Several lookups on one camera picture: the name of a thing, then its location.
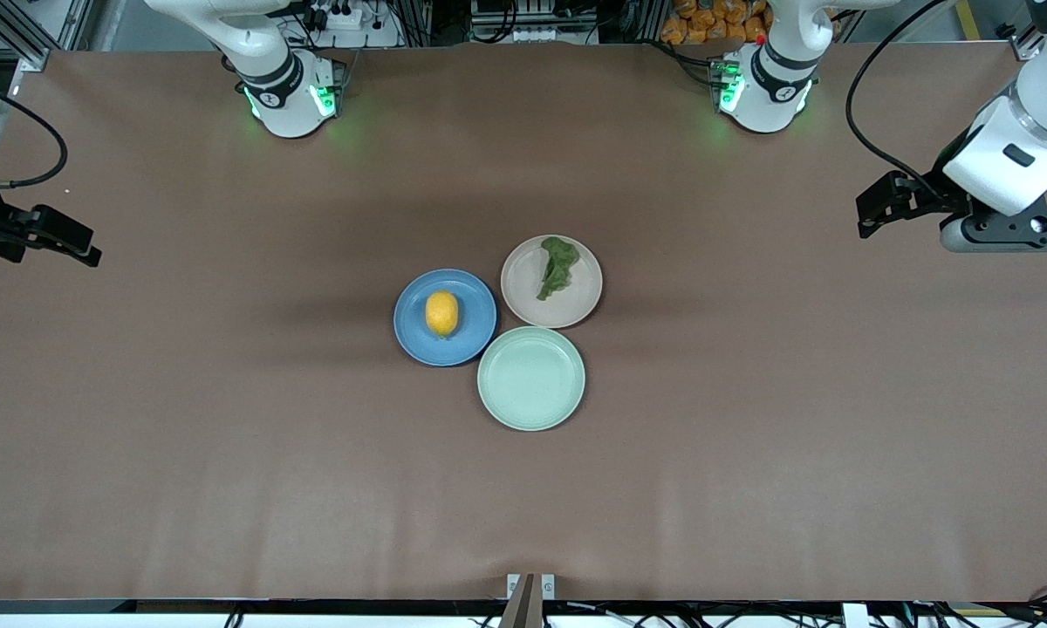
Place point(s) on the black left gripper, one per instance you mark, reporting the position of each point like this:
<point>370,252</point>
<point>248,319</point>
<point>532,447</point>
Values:
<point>940,199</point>

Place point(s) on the green lettuce leaf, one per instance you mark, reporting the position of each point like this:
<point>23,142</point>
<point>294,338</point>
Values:
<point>557,266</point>

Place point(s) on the yellow lemon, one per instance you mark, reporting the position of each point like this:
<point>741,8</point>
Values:
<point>441,314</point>

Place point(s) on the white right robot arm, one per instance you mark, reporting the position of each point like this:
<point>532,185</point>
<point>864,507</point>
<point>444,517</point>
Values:
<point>283,83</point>

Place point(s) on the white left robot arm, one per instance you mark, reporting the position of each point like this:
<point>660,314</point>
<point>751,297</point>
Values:
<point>1025,148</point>

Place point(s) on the orange snack packets pile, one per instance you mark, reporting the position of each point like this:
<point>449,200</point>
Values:
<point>707,22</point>

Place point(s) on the beige plate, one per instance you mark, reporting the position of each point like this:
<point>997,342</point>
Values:
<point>576,301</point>

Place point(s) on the white power strip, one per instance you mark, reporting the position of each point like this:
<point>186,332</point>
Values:
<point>336,17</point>

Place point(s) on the pale green plate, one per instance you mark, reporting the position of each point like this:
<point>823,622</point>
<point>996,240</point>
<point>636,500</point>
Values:
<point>531,378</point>

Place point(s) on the white electronics box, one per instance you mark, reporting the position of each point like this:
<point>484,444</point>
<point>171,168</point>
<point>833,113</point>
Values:
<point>532,22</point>

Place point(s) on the blue plate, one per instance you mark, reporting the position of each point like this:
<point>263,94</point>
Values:
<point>475,318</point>

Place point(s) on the aluminium frame profile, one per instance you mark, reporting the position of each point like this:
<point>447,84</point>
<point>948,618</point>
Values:
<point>65,24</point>
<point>1025,45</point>

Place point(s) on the small metal table bracket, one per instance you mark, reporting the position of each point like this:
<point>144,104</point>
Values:
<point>548,586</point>

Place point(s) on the brown post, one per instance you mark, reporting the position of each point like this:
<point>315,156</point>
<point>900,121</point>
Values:
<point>522,606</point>

